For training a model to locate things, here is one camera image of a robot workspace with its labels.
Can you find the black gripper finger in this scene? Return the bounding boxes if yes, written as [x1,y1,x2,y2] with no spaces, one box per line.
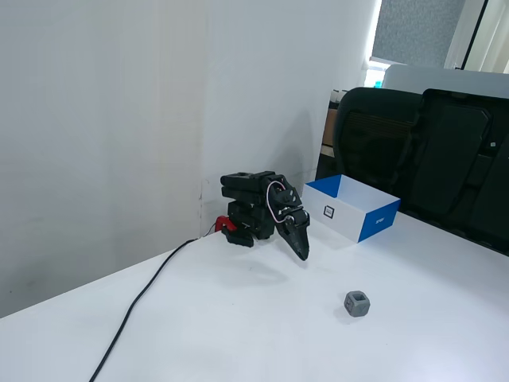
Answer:
[296,212,312,252]
[278,216,310,262]

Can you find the blue and white cardboard box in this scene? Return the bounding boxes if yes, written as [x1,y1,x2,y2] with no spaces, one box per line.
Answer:
[303,173,402,244]

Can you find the red black table clamp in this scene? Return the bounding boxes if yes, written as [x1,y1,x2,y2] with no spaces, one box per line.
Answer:
[214,216,255,248]

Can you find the brown cardboard box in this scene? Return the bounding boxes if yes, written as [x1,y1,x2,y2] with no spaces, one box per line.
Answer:
[321,107,340,149]

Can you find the white red servo wire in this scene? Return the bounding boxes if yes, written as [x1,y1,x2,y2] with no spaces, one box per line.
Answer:
[265,180,292,224]

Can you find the black power cable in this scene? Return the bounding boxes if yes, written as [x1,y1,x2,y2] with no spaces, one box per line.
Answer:
[87,237,200,382]

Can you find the white board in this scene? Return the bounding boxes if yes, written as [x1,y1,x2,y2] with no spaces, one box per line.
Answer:
[383,63,509,100]

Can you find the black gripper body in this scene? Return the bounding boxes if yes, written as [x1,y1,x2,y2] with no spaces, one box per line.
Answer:
[266,174,312,228]

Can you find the gray block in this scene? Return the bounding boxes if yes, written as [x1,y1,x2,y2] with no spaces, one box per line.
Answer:
[343,290,370,318]

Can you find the black mesh office chair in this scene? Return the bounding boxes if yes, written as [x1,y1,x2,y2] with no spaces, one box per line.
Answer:
[332,86,423,200]

